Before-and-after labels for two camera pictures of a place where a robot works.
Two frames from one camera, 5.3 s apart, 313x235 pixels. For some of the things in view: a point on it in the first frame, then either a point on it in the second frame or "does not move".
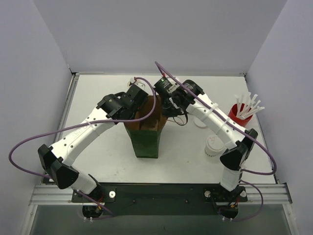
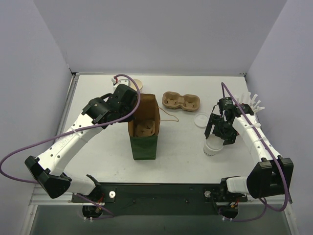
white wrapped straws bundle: (246, 105) does not move
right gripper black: (169, 107) -> (220, 128)
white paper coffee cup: (214, 146) does not move
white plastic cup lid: (215, 143) does not move
